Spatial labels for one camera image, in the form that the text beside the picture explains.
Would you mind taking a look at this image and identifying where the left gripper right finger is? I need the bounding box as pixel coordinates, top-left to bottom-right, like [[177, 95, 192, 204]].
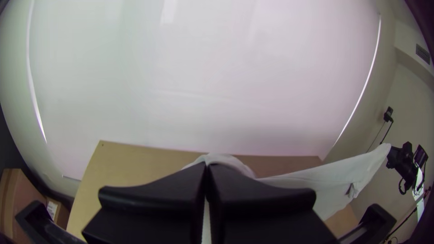
[[207, 162, 340, 244]]

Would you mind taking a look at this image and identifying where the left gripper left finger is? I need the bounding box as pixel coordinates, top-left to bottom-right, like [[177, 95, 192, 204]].
[[81, 161, 208, 244]]

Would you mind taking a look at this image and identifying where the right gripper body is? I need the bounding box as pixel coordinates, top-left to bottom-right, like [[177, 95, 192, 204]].
[[386, 141, 420, 186]]

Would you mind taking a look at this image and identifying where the white t-shirt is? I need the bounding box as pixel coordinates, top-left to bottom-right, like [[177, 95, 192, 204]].
[[183, 142, 392, 244]]

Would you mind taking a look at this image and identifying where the small labelled cardboard box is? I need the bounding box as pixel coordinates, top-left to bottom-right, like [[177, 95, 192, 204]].
[[45, 196, 71, 230]]

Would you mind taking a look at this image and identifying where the large cardboard box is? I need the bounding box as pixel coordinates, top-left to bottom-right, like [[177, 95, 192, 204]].
[[0, 168, 48, 239]]

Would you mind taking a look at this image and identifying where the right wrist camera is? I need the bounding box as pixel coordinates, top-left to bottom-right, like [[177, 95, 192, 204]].
[[415, 145, 429, 168]]

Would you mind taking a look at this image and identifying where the wall vent grille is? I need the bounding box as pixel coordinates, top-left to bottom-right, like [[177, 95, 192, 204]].
[[415, 43, 431, 66]]

